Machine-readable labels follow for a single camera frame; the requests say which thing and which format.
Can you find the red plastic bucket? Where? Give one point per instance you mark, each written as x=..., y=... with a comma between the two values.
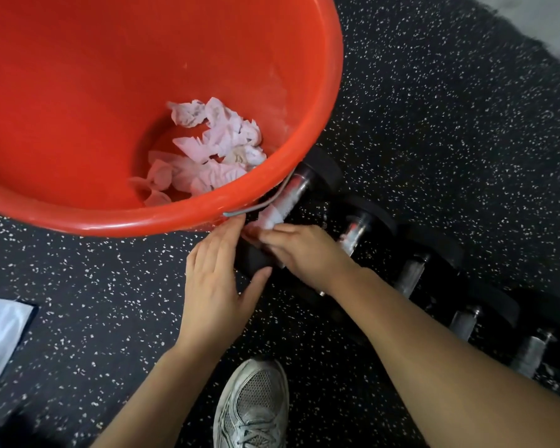
x=74, y=88

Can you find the person's left forearm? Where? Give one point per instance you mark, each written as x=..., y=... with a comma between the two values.
x=163, y=396

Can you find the grey mesh sneaker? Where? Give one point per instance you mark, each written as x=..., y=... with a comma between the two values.
x=252, y=405

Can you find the black dumbbell with chrome grip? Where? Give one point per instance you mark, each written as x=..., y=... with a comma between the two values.
x=548, y=321
x=436, y=247
x=368, y=216
x=492, y=300
x=319, y=170

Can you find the person's right hand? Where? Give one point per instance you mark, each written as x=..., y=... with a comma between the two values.
x=308, y=261

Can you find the person's left little finger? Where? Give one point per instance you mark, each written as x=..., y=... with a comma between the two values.
x=190, y=268

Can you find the person's right fingers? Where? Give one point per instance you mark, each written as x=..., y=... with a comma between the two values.
x=275, y=237

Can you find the person's left hand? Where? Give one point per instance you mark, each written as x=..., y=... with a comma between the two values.
x=210, y=298

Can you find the person's left thumb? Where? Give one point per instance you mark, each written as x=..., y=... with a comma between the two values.
x=256, y=289

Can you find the white wet wipe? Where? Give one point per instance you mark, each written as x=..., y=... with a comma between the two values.
x=277, y=210

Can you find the person's right forearm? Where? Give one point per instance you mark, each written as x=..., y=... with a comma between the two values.
x=448, y=373

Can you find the person's left middle finger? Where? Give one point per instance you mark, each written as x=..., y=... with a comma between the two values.
x=212, y=249

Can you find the pile of crumpled white tissues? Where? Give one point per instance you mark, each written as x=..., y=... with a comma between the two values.
x=214, y=153

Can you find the white folded cloth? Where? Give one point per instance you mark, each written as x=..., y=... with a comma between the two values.
x=2, y=340

